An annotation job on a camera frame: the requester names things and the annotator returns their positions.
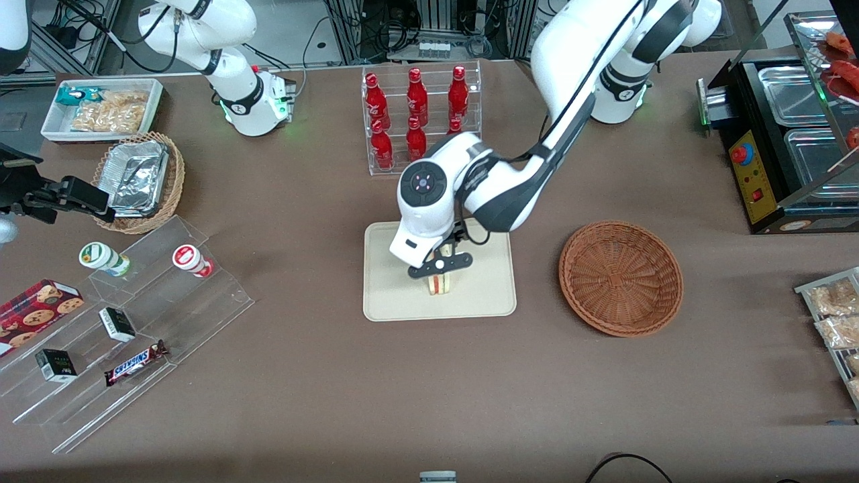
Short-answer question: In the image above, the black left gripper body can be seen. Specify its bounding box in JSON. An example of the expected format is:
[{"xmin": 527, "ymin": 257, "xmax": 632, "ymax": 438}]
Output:
[{"xmin": 438, "ymin": 231, "xmax": 467, "ymax": 260}]

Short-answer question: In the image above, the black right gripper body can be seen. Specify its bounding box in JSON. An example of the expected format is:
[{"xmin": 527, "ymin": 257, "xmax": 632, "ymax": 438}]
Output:
[{"xmin": 0, "ymin": 143, "xmax": 66, "ymax": 226}]

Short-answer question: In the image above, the beige plastic tray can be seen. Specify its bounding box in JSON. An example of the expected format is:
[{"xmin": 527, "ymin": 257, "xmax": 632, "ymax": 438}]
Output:
[{"xmin": 363, "ymin": 217, "xmax": 517, "ymax": 322}]

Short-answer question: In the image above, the light wicker basket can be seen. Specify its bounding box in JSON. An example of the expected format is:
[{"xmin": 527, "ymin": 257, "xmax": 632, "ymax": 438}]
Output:
[{"xmin": 92, "ymin": 131, "xmax": 186, "ymax": 235}]

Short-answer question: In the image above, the brown wicker basket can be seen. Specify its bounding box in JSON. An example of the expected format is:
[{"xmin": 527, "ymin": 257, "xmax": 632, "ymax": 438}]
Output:
[{"xmin": 558, "ymin": 221, "xmax": 685, "ymax": 337}]

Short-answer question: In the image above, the grey snack tray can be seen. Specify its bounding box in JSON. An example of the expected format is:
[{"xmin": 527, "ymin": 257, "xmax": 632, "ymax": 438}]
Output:
[{"xmin": 794, "ymin": 267, "xmax": 859, "ymax": 411}]

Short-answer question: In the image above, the foil food container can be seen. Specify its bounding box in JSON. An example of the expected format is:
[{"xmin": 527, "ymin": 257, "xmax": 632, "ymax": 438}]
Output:
[{"xmin": 107, "ymin": 140, "xmax": 170, "ymax": 217}]

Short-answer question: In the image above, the green lid cup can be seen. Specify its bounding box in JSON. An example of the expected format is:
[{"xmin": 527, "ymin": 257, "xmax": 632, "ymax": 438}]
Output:
[{"xmin": 79, "ymin": 241, "xmax": 132, "ymax": 278}]

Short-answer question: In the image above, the white rectangular bin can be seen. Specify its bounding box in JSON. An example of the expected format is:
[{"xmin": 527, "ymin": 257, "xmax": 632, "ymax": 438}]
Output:
[{"xmin": 40, "ymin": 78, "xmax": 165, "ymax": 145}]

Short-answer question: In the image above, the clear bag of chips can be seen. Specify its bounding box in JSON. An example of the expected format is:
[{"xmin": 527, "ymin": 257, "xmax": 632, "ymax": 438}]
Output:
[{"xmin": 70, "ymin": 91, "xmax": 150, "ymax": 134}]

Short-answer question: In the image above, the clear acrylic bottle rack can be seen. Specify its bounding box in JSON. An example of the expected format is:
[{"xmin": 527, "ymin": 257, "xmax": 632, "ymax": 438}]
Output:
[{"xmin": 361, "ymin": 60, "xmax": 483, "ymax": 176}]

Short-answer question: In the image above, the teal snack packet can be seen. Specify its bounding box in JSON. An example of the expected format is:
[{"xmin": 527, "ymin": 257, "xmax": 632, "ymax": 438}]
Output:
[{"xmin": 56, "ymin": 86, "xmax": 103, "ymax": 107}]

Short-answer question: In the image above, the red cookie box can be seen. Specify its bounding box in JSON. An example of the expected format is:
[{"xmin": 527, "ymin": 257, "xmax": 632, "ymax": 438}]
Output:
[{"xmin": 0, "ymin": 279, "xmax": 85, "ymax": 357}]

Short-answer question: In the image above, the red lid cup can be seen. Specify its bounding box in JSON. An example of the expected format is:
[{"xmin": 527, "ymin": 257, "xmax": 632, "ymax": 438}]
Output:
[{"xmin": 172, "ymin": 244, "xmax": 215, "ymax": 279}]

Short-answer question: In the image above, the small black box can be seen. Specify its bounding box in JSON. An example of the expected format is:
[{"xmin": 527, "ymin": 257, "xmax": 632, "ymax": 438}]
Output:
[
  {"xmin": 35, "ymin": 348, "xmax": 79, "ymax": 384},
  {"xmin": 99, "ymin": 307, "xmax": 137, "ymax": 343}
]

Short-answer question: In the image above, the clear acrylic stepped display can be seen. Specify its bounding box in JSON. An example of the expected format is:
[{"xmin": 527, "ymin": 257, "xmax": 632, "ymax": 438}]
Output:
[{"xmin": 0, "ymin": 215, "xmax": 256, "ymax": 455}]

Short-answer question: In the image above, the Snickers chocolate bar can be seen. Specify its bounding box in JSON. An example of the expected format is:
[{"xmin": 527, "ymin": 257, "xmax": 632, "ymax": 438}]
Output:
[{"xmin": 104, "ymin": 339, "xmax": 169, "ymax": 388}]

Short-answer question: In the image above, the black food warmer appliance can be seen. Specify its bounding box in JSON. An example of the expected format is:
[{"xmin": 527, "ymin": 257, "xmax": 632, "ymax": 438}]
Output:
[{"xmin": 697, "ymin": 10, "xmax": 859, "ymax": 235}]

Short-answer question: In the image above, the clear bag of snacks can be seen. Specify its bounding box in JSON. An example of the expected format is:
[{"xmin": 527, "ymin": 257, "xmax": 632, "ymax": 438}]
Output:
[
  {"xmin": 807, "ymin": 278, "xmax": 859, "ymax": 317},
  {"xmin": 815, "ymin": 315, "xmax": 859, "ymax": 350}
]

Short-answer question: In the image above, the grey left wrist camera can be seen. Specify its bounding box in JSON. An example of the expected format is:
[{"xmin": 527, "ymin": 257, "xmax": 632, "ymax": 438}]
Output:
[{"xmin": 408, "ymin": 252, "xmax": 474, "ymax": 280}]

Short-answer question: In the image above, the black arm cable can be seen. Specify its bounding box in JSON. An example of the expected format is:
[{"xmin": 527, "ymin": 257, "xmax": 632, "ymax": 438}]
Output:
[{"xmin": 455, "ymin": 0, "xmax": 645, "ymax": 246}]

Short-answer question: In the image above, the aluminium frame rack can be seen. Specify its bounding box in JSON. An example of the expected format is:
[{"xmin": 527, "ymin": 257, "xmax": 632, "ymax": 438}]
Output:
[{"xmin": 322, "ymin": 0, "xmax": 541, "ymax": 64}]

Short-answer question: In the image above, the black cable on table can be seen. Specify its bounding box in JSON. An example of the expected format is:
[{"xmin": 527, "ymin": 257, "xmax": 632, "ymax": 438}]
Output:
[{"xmin": 584, "ymin": 453, "xmax": 675, "ymax": 483}]

